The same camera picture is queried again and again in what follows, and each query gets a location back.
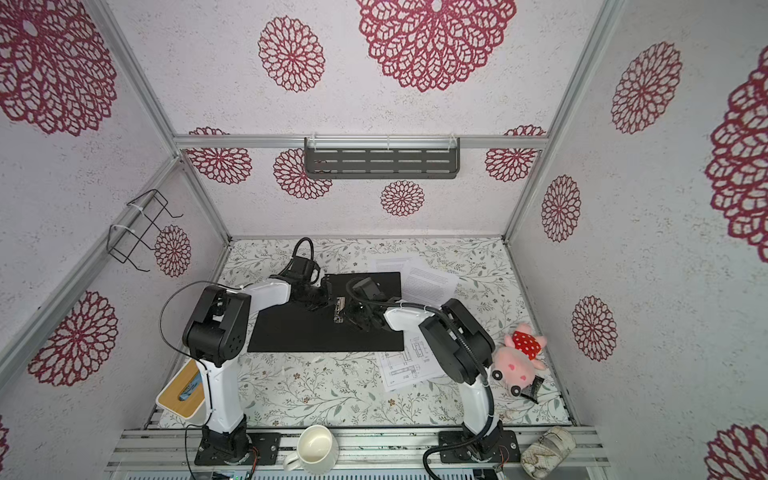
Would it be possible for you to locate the text printed paper sheet left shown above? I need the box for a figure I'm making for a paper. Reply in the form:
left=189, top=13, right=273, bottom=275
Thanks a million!
left=367, top=253, right=419, bottom=272

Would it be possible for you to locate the wooden tray with white rim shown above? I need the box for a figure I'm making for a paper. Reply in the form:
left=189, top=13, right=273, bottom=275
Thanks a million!
left=156, top=359, right=207, bottom=425

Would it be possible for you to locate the text printed paper sheet right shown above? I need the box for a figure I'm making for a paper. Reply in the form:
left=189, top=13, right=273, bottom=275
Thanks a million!
left=401, top=259, right=459, bottom=307

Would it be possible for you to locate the white ceramic mug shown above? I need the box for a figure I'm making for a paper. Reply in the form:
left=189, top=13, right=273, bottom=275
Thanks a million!
left=283, top=425, right=340, bottom=475

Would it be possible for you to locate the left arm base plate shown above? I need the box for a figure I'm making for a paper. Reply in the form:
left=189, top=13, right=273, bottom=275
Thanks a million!
left=193, top=430, right=281, bottom=466

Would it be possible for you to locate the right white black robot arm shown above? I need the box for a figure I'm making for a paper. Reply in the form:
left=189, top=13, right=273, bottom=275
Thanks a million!
left=343, top=277, right=504, bottom=479

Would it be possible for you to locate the small black object by plush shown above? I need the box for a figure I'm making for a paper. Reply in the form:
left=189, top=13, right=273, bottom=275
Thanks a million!
left=520, top=375, right=544, bottom=404

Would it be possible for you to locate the pink plush toy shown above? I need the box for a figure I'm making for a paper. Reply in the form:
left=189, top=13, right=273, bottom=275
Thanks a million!
left=490, top=323, right=547, bottom=397

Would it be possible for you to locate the grey metal wall shelf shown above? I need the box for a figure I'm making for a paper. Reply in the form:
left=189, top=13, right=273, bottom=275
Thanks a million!
left=304, top=137, right=461, bottom=180

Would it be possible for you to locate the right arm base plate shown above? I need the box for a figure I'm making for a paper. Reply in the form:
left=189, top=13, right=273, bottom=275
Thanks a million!
left=439, top=430, right=521, bottom=464

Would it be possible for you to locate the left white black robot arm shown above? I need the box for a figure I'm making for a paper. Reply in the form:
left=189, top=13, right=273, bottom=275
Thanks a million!
left=174, top=237, right=329, bottom=466

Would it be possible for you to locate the text printed paper sheet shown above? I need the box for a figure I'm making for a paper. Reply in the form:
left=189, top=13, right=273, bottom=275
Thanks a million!
left=401, top=259, right=459, bottom=307
left=367, top=253, right=419, bottom=272

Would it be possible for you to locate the technical drawing paper sheet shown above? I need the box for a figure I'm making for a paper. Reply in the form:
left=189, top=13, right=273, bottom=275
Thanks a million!
left=376, top=332, right=445, bottom=392

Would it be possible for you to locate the marbled grey cup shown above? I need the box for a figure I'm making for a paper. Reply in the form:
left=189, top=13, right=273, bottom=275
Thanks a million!
left=520, top=426, right=576, bottom=479

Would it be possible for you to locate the red black file folder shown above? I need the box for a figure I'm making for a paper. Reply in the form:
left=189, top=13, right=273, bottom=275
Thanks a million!
left=247, top=273, right=404, bottom=353

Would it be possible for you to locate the black wire wall rack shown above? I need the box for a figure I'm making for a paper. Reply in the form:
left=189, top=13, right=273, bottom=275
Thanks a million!
left=105, top=188, right=183, bottom=273

